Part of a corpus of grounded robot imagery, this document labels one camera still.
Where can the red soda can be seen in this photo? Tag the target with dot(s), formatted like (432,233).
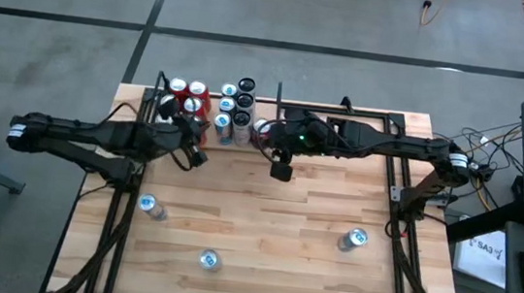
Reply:
(260,127)
(178,86)

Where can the black desk leg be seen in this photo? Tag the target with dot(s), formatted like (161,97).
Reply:
(483,223)

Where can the red Fanta strawberry can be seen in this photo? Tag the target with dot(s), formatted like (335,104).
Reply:
(203,133)
(193,106)

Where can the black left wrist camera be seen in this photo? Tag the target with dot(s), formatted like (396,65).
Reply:
(169,108)

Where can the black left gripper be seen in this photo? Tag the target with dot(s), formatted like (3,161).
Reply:
(167,139)

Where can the white Celsius can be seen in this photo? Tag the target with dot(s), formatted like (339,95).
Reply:
(247,85)

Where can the black power strip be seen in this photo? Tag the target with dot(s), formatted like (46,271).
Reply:
(481,172)

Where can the black-topped slim can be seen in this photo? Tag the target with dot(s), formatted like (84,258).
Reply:
(242,125)

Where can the blue silver Red Bull can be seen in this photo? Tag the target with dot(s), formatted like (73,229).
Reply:
(227,105)
(208,259)
(229,89)
(152,206)
(352,239)
(221,125)

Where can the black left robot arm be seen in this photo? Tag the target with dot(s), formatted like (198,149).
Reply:
(73,131)

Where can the white SA3 sign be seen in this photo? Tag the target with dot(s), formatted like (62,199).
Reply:
(481,260)

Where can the Celsius Peach Vibe can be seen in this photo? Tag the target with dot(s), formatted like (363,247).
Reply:
(245,102)

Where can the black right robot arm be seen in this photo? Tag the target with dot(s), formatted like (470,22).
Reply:
(389,143)

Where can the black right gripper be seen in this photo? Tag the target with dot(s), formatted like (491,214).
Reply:
(302,136)

